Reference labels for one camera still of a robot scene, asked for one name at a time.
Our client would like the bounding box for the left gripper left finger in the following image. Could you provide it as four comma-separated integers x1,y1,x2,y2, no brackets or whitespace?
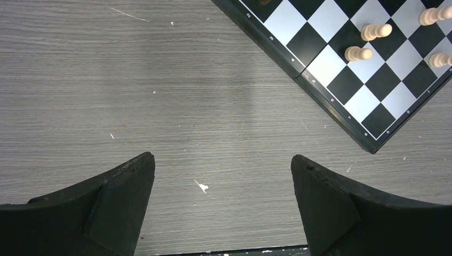
1,152,155,255

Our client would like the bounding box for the light chess piece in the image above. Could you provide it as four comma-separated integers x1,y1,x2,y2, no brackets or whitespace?
344,46,373,62
428,52,452,68
419,6,451,26
360,23,392,42

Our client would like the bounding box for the black white chess board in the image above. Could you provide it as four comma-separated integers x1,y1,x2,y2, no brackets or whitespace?
215,1,451,154

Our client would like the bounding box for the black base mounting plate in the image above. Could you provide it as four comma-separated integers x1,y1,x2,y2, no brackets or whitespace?
172,245,311,256

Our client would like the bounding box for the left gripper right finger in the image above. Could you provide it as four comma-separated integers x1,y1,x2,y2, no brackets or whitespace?
290,155,451,255

